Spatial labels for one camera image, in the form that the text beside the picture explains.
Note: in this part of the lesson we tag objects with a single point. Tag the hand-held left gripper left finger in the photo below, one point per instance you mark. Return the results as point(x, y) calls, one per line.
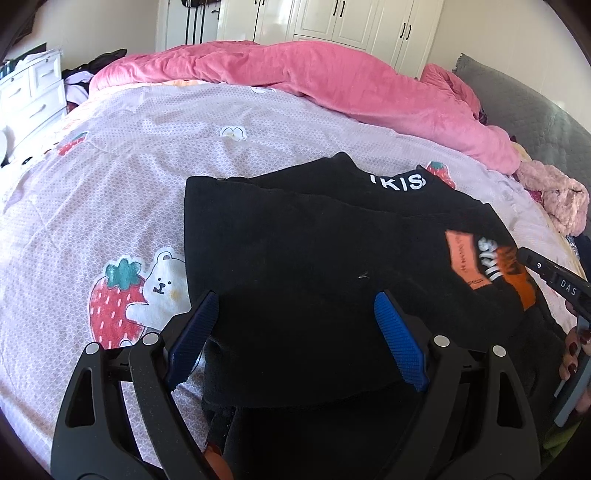
point(196, 332)

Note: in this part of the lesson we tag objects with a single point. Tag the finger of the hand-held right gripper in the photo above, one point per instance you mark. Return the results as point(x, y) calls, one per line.
point(535, 266)

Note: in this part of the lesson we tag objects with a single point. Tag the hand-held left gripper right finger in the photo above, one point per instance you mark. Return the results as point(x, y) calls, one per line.
point(397, 337)

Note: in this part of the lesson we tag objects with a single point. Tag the black long-sleeve sweater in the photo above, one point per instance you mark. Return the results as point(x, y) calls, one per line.
point(300, 240)

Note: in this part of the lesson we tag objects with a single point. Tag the dark clothes pile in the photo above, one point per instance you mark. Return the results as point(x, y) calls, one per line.
point(97, 62)

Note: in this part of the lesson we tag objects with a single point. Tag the person's right hand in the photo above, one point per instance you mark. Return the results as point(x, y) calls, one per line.
point(575, 355)

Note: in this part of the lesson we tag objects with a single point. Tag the blue patterned cloth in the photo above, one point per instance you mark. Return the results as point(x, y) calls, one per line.
point(581, 254)

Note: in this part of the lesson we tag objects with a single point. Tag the pink fluffy garment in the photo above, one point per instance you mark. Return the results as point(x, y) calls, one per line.
point(558, 194)

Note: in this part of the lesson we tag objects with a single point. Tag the grey quilted headboard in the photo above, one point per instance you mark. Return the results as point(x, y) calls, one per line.
point(531, 110)

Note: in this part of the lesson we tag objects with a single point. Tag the lilac printed bed sheet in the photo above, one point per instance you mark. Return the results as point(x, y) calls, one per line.
point(115, 184)

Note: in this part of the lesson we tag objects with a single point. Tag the pink duvet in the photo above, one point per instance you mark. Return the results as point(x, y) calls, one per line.
point(323, 78)

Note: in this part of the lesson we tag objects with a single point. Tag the white drawer dresser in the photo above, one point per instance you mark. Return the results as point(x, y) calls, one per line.
point(37, 101)

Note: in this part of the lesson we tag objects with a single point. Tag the white wardrobe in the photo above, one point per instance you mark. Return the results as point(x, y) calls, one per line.
point(351, 23)

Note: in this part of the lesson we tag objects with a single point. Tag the white door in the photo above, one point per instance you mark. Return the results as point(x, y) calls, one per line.
point(175, 23)

